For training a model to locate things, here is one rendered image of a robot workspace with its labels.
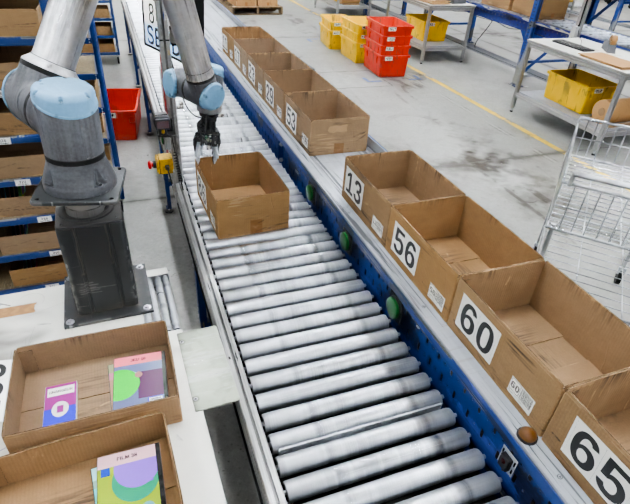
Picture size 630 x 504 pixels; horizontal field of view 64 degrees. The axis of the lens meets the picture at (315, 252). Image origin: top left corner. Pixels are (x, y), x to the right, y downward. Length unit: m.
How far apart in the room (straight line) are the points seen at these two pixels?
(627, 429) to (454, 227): 0.83
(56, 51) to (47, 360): 0.83
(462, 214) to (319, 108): 1.18
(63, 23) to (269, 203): 0.89
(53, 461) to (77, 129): 0.79
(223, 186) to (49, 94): 1.08
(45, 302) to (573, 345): 1.58
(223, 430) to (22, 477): 1.07
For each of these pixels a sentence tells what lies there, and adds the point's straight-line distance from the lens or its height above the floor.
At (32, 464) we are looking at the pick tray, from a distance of 1.35.
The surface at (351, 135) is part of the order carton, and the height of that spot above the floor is 0.96.
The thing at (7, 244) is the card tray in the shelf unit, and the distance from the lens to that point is 2.87.
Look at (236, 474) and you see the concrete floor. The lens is 2.16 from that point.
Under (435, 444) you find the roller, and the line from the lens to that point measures 1.38.
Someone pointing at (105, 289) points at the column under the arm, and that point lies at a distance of 1.66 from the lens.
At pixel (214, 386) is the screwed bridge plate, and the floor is 0.75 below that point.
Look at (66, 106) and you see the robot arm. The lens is 1.41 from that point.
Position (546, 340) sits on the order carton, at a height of 0.89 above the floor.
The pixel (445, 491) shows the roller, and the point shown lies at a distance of 1.32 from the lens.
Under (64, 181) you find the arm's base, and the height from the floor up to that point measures 1.21.
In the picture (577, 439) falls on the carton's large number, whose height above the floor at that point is 0.97.
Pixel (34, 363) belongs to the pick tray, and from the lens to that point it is 1.57.
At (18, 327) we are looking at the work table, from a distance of 1.76.
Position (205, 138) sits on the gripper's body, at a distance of 1.93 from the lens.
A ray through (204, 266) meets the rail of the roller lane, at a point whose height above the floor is 0.73.
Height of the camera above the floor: 1.84
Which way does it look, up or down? 35 degrees down
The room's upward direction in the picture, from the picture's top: 4 degrees clockwise
